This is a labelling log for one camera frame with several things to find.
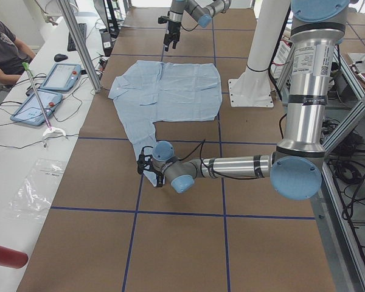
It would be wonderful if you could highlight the black computer keyboard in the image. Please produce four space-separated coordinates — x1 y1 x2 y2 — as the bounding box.
66 23 88 52

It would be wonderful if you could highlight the black computer mouse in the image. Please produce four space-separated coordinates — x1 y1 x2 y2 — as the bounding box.
54 54 68 62

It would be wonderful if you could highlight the blue teach pendant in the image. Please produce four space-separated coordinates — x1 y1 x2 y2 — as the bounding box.
10 89 63 126
40 63 82 92

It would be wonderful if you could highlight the white camera mast base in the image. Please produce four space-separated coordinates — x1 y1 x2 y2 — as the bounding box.
228 0 291 108

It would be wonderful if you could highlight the seated person grey shirt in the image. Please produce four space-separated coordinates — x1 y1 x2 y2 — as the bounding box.
0 21 36 86

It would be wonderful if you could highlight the aluminium frame post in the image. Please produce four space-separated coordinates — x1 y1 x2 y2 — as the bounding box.
57 0 102 93

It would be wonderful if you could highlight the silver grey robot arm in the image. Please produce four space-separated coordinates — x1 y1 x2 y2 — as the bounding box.
158 0 231 52
137 1 349 200

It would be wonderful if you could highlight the red water bottle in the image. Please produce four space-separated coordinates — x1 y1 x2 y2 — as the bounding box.
0 246 29 269

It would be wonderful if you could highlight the clear plastic bag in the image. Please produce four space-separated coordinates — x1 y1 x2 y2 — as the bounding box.
4 158 67 223

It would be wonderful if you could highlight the upper blue teach pendant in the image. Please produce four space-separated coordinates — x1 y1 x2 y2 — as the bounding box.
40 63 82 92

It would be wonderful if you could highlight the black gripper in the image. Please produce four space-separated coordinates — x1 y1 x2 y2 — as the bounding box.
136 146 164 187
158 16 181 51

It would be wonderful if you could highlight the lower blue teach pendant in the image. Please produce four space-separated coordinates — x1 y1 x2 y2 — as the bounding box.
10 89 63 126

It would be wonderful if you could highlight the light blue button-up shirt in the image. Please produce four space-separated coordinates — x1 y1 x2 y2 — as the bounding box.
108 60 223 188

